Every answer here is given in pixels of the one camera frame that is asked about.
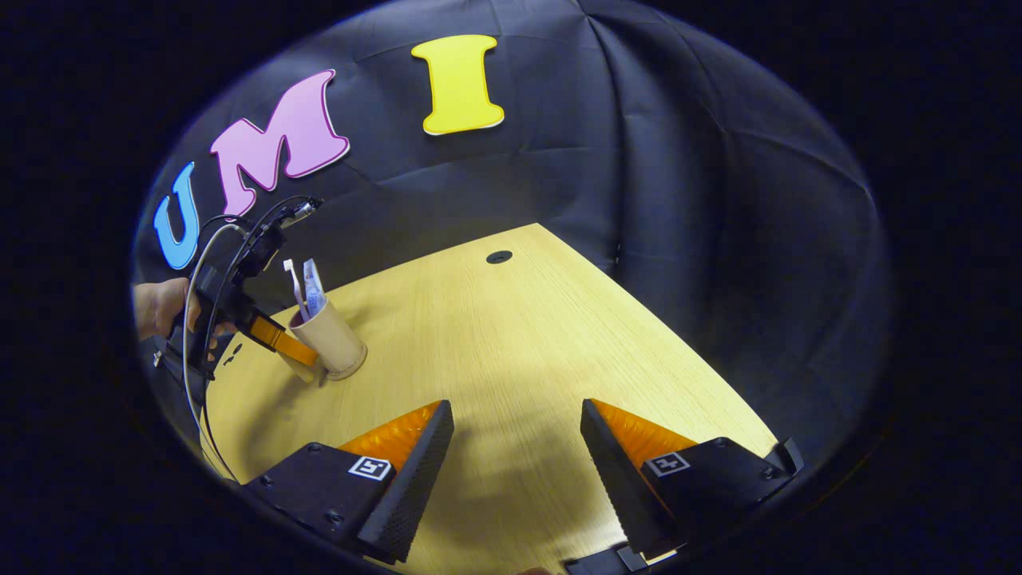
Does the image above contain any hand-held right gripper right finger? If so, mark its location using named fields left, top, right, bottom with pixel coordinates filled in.
left=579, top=398, right=806, bottom=560

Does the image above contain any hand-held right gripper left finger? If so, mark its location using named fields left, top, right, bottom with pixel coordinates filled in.
left=240, top=399, right=454, bottom=564

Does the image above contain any white toothpaste tube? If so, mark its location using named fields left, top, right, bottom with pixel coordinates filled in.
left=301, top=258, right=328, bottom=318

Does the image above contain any black backdrop cloth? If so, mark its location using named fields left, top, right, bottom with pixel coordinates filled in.
left=132, top=0, right=893, bottom=480

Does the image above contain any wooden desktop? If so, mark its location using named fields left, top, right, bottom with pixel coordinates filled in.
left=204, top=223, right=779, bottom=575

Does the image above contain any black cable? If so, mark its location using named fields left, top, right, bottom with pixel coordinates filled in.
left=196, top=194, right=312, bottom=468

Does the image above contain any white toothbrush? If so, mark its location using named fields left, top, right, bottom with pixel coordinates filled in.
left=283, top=258, right=311, bottom=323

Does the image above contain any beige cup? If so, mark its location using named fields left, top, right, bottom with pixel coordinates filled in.
left=275, top=297, right=369, bottom=384

